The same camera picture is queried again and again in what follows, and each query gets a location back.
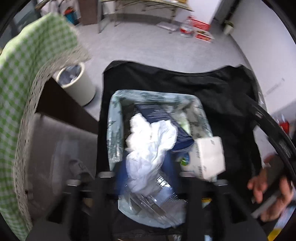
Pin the clear plastic container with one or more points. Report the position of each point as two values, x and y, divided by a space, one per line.
159 208

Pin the black cloth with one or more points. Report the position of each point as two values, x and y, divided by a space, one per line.
185 81

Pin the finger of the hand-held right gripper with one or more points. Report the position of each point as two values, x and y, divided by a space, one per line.
275 132

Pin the white paper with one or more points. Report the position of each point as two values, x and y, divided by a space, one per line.
148 148

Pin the yellow snack packet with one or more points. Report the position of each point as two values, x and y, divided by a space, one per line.
206 201

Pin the person's right hand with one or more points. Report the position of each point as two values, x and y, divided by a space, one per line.
281 204

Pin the pale green packet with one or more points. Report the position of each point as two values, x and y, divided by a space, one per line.
186 124

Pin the large water bottle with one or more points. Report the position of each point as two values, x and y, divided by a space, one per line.
186 30

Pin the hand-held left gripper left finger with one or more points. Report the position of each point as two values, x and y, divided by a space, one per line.
121 180

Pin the blue box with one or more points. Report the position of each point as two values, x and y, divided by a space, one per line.
157 113

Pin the green checked tablecloth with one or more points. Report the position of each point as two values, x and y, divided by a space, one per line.
23 81

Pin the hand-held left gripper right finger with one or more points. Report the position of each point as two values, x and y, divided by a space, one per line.
170 176

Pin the cream round waste bin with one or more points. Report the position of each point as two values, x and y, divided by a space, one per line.
81 90

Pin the white board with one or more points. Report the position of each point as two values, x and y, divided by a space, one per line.
168 26

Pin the dark wooden table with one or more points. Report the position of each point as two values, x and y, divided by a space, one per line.
64 104

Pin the brown cabinet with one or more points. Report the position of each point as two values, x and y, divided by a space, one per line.
89 14

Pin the white box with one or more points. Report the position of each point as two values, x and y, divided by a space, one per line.
211 155

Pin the red printed box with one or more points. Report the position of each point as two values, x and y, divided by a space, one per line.
203 37

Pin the folding table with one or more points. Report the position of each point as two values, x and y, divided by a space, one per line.
161 5

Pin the trash bin with patterned bag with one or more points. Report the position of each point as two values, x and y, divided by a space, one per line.
115 129

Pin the interior door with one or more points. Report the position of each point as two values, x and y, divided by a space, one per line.
225 11

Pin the potted plant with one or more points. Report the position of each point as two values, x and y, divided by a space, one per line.
229 29

